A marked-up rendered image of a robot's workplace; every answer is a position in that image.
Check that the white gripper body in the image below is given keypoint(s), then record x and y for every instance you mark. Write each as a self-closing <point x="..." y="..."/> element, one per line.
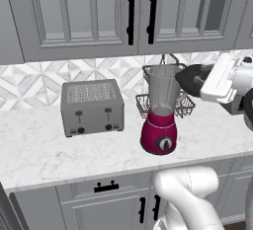
<point x="219" y="79"/>

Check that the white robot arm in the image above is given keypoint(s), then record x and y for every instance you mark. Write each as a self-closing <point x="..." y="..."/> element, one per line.
<point x="191" y="191"/>

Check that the magenta blender with clear jar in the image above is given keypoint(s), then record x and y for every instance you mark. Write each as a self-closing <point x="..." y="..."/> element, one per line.
<point x="159" y="132"/>

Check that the grey upper cupboard door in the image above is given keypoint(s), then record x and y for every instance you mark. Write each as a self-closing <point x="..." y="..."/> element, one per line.
<point x="184" y="13"/>
<point x="246" y="10"/>
<point x="79" y="13"/>

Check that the grey cupboard door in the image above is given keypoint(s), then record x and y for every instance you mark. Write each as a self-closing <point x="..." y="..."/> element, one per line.
<point x="105" y="212"/>
<point x="246" y="10"/>
<point x="184" y="13"/>
<point x="234" y="194"/>
<point x="152" y="214"/>
<point x="79" y="13"/>

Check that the grey drawer front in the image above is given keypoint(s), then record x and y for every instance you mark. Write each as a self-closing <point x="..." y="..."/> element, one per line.
<point x="79" y="189"/>
<point x="230" y="165"/>

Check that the grey lower cupboard door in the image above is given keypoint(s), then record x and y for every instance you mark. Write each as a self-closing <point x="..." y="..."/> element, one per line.
<point x="152" y="214"/>
<point x="234" y="194"/>
<point x="105" y="212"/>

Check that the grey four-slot toaster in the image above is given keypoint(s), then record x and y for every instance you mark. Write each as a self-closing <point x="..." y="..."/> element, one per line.
<point x="92" y="112"/>

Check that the grey upper cupboard side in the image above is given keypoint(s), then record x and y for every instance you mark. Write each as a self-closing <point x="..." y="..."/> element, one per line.
<point x="10" y="20"/>

